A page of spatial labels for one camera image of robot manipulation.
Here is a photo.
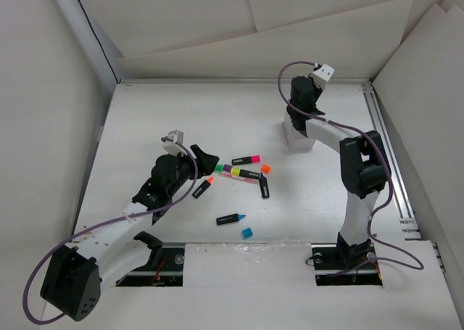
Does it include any white compartment pen holder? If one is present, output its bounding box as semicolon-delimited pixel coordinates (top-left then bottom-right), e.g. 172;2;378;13
283;113;315;152

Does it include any pink cap black highlighter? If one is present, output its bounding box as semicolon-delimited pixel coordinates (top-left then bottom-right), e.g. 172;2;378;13
231;155;261;165

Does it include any aluminium rail right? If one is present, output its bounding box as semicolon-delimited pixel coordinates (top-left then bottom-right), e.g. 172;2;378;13
362;81;422;241

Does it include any blue tip black highlighter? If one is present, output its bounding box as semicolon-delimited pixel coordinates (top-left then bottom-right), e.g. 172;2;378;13
215;213;246;226

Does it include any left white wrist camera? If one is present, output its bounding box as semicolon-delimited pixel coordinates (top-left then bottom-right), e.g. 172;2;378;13
162;130;185;156

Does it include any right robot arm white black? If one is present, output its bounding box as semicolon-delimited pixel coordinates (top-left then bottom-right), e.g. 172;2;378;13
283;76;387;271

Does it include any pink clear pen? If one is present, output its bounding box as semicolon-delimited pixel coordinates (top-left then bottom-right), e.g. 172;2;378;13
218;173;258;184

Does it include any yellow cap black highlighter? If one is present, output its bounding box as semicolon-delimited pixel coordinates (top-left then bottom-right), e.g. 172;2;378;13
230;167;260;180

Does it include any purple tip black highlighter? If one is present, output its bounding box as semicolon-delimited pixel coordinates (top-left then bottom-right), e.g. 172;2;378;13
259;173;270;199

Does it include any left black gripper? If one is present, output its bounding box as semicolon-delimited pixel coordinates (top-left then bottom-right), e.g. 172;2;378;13
167;145;217;197

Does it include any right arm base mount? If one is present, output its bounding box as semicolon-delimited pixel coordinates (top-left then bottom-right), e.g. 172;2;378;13
305;244;383;286

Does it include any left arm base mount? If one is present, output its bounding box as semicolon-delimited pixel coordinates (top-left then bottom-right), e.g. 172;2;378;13
116;231;186;287

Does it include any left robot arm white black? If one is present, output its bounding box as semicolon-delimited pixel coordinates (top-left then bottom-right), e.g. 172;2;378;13
40;139;219;321

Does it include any orange highlighter cap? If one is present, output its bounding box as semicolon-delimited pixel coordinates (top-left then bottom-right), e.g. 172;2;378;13
261;164;272;174

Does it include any blue highlighter cap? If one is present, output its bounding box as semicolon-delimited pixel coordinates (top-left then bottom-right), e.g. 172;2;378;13
241;228;253;239

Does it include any orange tip black highlighter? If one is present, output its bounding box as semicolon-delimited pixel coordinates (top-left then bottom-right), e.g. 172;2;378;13
192;176;214;199

